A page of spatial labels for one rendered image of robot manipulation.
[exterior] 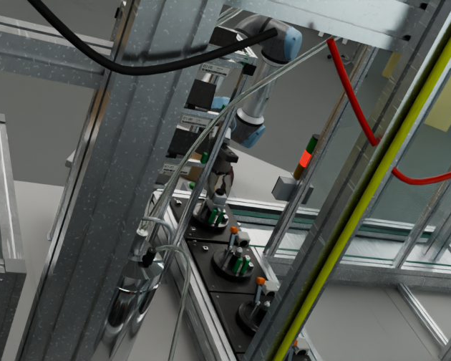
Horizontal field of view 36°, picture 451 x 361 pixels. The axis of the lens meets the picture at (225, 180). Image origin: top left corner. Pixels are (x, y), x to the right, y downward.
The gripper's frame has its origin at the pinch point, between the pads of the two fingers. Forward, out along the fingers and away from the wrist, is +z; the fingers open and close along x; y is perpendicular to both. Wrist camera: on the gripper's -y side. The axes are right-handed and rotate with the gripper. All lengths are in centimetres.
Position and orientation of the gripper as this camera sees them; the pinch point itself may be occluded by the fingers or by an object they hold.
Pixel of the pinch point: (218, 196)
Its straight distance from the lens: 237.3
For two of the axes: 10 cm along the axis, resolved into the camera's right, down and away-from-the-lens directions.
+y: -4.7, 1.2, 8.7
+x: -8.8, -1.3, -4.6
